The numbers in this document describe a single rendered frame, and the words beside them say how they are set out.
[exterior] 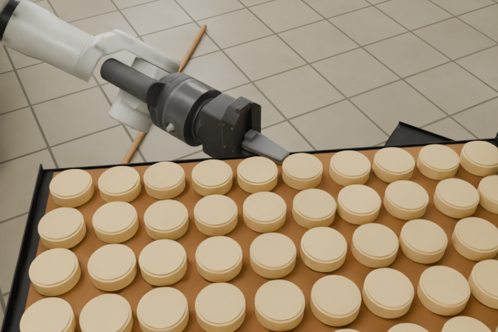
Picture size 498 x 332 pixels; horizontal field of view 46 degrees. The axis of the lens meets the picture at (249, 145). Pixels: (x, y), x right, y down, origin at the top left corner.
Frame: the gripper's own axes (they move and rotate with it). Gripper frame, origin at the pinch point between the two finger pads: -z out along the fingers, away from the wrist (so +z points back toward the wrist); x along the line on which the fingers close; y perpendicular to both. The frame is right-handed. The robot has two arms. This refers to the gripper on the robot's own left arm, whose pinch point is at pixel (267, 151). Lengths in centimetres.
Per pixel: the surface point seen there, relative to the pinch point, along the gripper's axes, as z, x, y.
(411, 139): 25, -99, 127
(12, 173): 132, -100, 18
